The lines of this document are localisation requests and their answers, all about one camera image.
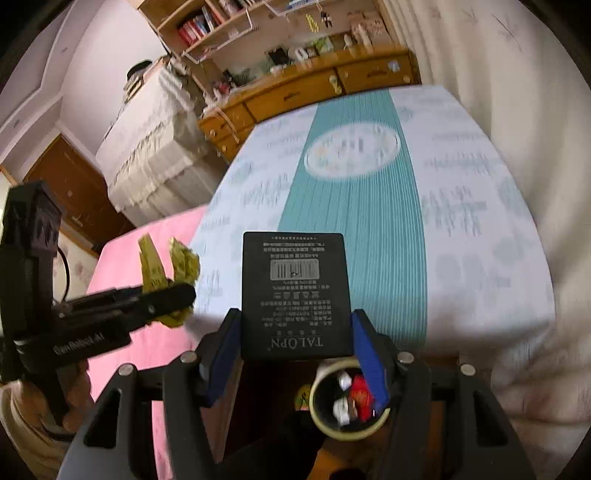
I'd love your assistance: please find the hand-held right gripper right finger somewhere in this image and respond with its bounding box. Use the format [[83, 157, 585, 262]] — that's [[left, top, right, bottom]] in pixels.
[[351, 309, 536, 480]]

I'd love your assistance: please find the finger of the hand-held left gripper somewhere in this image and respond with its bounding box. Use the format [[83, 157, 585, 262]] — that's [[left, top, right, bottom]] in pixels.
[[53, 285, 149, 320], [92, 282, 197, 333]]

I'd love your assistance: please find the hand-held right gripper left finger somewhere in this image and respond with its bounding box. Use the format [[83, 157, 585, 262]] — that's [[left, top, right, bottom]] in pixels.
[[55, 308, 243, 480]]

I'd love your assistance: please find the red snack wrapper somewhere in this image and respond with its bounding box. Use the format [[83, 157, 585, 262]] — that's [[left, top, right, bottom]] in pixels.
[[348, 375, 377, 422]]

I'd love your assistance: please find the yellow wrapper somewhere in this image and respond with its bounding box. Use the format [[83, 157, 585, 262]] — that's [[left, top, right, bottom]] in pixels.
[[139, 234, 201, 329]]

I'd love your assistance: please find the round cream waste bin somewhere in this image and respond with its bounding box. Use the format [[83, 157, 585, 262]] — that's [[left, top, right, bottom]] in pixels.
[[308, 359, 393, 441]]

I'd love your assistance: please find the black box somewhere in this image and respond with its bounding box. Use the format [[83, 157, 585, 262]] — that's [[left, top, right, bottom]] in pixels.
[[241, 232, 355, 361]]

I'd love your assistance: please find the person's left forearm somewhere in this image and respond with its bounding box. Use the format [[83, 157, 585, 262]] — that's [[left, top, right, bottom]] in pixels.
[[0, 381, 75, 480]]

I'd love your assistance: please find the person's left hand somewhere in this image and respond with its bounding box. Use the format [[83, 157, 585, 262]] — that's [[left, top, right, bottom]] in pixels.
[[58, 359, 95, 432]]

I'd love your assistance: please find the pink fuzzy blanket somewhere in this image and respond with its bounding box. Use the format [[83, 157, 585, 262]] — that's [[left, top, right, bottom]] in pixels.
[[85, 205, 232, 480]]

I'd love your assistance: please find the brown wooden door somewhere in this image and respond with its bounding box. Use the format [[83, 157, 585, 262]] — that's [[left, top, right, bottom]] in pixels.
[[23, 134, 134, 252]]

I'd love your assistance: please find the white lace-covered furniture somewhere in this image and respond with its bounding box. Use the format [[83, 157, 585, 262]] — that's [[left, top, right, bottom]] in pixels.
[[95, 58, 227, 227]]

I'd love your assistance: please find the table with teal-striped cloth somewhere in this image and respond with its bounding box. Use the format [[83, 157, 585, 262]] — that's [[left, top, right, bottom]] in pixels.
[[187, 84, 557, 365]]

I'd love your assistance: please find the wooden desk with drawers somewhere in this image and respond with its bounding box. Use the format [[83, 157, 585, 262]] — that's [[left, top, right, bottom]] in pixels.
[[198, 44, 422, 162]]

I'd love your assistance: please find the row of books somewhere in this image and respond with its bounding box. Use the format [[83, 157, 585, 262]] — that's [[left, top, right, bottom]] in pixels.
[[178, 0, 245, 47]]

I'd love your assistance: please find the white leaf print curtain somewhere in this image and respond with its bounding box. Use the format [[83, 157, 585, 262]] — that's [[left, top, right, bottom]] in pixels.
[[383, 0, 591, 480]]

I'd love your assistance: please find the black cable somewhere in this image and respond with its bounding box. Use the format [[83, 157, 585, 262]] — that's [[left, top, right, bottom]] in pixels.
[[55, 249, 71, 301]]

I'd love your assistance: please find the white cable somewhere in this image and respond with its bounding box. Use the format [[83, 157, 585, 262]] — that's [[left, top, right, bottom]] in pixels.
[[203, 104, 242, 145]]

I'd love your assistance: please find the wooden wall bookshelf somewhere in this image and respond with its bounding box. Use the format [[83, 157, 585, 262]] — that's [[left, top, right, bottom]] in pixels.
[[127, 0, 393, 88]]

